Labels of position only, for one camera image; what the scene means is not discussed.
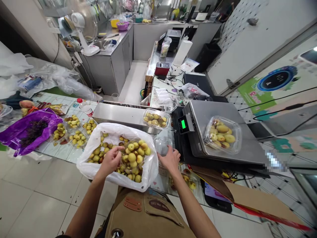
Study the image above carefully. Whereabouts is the clear clamshell of small jujubes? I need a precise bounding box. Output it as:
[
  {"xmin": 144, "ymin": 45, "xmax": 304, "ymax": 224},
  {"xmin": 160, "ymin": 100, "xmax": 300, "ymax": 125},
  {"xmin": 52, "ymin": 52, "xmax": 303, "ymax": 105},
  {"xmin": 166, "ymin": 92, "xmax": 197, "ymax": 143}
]
[{"xmin": 142, "ymin": 108, "xmax": 172, "ymax": 130}]

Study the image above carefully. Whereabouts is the black laptop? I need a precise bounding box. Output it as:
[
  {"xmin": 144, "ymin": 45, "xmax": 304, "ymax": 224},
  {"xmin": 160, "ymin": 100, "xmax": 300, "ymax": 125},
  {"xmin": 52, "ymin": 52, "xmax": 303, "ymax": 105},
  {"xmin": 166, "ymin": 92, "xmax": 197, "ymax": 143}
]
[{"xmin": 183, "ymin": 73, "xmax": 214, "ymax": 98}]

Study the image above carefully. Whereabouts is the red box device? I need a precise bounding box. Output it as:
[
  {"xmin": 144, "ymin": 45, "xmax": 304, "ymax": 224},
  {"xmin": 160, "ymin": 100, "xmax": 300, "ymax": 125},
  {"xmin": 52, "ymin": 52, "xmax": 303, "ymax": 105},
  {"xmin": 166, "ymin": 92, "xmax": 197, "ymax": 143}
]
[{"xmin": 155, "ymin": 62, "xmax": 172, "ymax": 76}]

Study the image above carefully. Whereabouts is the clear bag with dark contents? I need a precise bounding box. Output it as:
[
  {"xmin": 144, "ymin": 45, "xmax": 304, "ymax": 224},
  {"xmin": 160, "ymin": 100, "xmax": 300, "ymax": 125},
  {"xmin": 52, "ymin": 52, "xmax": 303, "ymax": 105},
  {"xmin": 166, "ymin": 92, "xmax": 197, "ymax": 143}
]
[{"xmin": 178, "ymin": 82, "xmax": 211, "ymax": 100}]

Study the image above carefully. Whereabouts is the bunch of dark grapes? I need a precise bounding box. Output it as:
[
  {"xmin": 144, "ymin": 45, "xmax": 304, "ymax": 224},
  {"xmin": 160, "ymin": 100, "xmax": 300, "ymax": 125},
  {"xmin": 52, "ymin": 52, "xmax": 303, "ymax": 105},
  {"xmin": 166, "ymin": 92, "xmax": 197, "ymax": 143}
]
[{"xmin": 19, "ymin": 119, "xmax": 49, "ymax": 147}]

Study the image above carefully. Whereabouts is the black receipt printer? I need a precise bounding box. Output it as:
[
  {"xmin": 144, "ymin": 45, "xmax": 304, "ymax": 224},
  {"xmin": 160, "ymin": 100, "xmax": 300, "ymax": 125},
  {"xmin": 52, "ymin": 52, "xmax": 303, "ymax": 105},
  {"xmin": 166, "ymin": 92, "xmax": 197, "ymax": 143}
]
[{"xmin": 158, "ymin": 29, "xmax": 183, "ymax": 51}]

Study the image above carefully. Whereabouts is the pile of yellow-green jujubes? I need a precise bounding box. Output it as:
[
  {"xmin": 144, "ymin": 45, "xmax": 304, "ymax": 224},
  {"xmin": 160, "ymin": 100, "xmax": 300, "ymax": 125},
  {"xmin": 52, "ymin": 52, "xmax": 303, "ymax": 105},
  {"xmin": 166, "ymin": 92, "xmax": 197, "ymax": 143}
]
[{"xmin": 86, "ymin": 133, "xmax": 152, "ymax": 183}]

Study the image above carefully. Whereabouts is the open clear tray of jujubes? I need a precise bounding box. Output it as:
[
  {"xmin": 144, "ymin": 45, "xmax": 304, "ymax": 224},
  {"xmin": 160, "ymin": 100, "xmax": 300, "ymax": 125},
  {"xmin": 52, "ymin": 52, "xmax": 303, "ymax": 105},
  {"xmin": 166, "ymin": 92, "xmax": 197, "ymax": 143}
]
[
  {"xmin": 82, "ymin": 119, "xmax": 97, "ymax": 136},
  {"xmin": 64, "ymin": 114, "xmax": 82, "ymax": 130},
  {"xmin": 68, "ymin": 130, "xmax": 88, "ymax": 149},
  {"xmin": 50, "ymin": 121, "xmax": 69, "ymax": 142}
]

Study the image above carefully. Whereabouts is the stainless steel box machine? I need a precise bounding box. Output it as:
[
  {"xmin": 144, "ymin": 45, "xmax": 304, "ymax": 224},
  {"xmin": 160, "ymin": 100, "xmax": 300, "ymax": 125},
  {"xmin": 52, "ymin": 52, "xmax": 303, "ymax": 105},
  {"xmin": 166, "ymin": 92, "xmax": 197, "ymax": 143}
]
[{"xmin": 92, "ymin": 101, "xmax": 172, "ymax": 135}]

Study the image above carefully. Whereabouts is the stainless steel counter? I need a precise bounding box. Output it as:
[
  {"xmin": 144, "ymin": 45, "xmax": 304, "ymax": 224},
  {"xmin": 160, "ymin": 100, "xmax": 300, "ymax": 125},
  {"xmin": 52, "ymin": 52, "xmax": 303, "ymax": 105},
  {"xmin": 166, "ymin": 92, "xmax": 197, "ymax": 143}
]
[{"xmin": 69, "ymin": 21, "xmax": 134, "ymax": 97}]

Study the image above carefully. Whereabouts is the heap of clear plastic bags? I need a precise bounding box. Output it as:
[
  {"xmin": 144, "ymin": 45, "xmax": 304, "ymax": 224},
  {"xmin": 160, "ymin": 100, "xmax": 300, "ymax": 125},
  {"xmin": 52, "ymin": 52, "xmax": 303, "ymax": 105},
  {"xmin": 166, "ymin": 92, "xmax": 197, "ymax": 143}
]
[{"xmin": 0, "ymin": 41, "xmax": 102, "ymax": 102}]

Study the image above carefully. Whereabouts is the person's body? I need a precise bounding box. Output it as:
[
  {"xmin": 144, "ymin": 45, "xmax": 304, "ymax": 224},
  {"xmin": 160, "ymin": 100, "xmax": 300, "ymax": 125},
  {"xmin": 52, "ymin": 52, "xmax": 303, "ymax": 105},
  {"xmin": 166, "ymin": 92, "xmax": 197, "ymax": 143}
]
[{"xmin": 95, "ymin": 186, "xmax": 196, "ymax": 238}]

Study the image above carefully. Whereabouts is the plastic bottle with red cap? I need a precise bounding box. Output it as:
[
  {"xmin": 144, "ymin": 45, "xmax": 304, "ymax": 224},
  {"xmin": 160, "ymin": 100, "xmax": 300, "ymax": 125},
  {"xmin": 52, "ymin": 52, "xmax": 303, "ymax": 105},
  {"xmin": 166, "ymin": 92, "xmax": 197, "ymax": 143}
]
[{"xmin": 76, "ymin": 98, "xmax": 94, "ymax": 118}]

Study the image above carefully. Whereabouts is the purple bowl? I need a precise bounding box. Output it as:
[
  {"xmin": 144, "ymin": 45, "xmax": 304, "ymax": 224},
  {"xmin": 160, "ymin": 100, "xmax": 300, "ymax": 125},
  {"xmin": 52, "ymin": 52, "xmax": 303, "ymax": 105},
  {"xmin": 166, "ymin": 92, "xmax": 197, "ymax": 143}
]
[{"xmin": 116, "ymin": 21, "xmax": 130, "ymax": 32}]

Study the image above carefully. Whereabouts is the silver weighing scale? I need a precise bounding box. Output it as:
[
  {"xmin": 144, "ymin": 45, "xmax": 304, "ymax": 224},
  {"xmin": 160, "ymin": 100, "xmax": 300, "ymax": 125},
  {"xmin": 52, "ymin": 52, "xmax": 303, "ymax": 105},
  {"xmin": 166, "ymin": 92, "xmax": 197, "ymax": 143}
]
[{"xmin": 171, "ymin": 99, "xmax": 271, "ymax": 175}]

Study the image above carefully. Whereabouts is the person's left hand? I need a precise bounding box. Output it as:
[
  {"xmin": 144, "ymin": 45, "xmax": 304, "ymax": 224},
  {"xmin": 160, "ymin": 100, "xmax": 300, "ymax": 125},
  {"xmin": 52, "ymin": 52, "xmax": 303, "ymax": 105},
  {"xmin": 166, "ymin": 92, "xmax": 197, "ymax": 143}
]
[{"xmin": 100, "ymin": 145, "xmax": 126, "ymax": 176}]

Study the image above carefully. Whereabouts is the white cylinder appliance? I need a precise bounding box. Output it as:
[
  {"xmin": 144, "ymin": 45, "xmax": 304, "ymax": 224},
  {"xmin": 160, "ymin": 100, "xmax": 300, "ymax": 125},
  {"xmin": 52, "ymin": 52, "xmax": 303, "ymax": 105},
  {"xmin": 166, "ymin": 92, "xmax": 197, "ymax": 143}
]
[{"xmin": 170, "ymin": 39, "xmax": 194, "ymax": 76}]

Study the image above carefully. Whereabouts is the black glove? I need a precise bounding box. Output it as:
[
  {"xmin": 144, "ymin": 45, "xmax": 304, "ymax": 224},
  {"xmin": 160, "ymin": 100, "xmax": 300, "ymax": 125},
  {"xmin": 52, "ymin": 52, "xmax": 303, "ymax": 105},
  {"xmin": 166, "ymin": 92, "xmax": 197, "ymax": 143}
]
[{"xmin": 0, "ymin": 90, "xmax": 33, "ymax": 110}]

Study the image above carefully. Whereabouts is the brown cardboard box flap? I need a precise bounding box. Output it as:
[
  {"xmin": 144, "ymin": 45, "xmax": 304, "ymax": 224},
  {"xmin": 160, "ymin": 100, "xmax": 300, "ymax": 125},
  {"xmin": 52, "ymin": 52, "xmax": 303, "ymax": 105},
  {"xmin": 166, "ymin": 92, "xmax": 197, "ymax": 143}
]
[{"xmin": 190, "ymin": 165, "xmax": 313, "ymax": 231}]

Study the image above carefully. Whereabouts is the white plastic bag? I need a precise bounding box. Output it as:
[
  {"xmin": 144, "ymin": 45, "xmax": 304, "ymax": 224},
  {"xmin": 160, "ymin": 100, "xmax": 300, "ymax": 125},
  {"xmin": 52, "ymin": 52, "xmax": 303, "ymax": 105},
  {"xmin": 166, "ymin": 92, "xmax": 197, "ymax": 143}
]
[{"xmin": 76, "ymin": 122, "xmax": 159, "ymax": 193}]

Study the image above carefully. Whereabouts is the clear plastic container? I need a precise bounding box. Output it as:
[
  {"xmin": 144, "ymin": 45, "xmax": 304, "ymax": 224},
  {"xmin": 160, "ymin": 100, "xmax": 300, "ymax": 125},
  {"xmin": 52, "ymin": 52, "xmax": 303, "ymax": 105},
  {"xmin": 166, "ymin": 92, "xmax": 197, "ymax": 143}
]
[{"xmin": 154, "ymin": 136, "xmax": 174, "ymax": 157}]

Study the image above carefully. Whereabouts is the black waste bin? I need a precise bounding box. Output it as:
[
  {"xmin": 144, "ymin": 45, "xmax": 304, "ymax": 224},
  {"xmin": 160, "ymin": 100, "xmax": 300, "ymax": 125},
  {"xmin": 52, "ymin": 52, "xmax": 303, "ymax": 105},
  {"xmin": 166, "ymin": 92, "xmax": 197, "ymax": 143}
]
[{"xmin": 194, "ymin": 43, "xmax": 222, "ymax": 73}]

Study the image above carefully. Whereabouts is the clear box of mixed fruit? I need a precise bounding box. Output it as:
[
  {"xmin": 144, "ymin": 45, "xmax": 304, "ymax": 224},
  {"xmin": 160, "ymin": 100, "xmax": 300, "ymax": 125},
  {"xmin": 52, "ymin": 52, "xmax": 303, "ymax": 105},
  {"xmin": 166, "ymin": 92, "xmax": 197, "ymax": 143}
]
[{"xmin": 168, "ymin": 168, "xmax": 199, "ymax": 192}]

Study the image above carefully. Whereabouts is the white standing fan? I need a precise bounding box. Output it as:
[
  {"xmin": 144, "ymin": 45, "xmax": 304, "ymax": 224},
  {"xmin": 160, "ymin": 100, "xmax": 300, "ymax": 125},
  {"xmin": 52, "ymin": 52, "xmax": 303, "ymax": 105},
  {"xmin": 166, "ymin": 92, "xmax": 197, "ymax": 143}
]
[{"xmin": 70, "ymin": 4, "xmax": 101, "ymax": 57}]

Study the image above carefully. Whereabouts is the banana peel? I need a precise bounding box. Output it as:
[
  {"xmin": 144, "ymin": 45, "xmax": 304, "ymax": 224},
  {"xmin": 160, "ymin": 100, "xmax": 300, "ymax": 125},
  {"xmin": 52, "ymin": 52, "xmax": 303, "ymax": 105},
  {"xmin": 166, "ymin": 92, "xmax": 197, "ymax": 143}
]
[{"xmin": 46, "ymin": 104, "xmax": 65, "ymax": 116}]

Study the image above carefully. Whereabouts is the clear clamshell of large jujubes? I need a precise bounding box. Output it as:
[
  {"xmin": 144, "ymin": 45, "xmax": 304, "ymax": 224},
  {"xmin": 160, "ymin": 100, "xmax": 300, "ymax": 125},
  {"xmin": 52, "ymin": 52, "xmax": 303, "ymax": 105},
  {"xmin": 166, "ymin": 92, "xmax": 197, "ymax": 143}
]
[{"xmin": 203, "ymin": 115, "xmax": 242, "ymax": 156}]

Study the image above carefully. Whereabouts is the purple plastic bag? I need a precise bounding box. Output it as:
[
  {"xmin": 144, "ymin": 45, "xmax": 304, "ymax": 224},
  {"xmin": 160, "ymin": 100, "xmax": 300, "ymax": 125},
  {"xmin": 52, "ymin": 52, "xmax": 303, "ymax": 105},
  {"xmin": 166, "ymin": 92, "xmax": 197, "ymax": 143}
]
[{"xmin": 0, "ymin": 108, "xmax": 64, "ymax": 158}]

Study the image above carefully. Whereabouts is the person's right hand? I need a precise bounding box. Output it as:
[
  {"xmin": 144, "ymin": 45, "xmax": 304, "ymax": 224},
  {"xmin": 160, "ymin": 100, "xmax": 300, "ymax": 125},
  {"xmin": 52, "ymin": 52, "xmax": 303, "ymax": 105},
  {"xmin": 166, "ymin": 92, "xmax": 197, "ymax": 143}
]
[{"xmin": 157, "ymin": 145, "xmax": 182, "ymax": 174}]

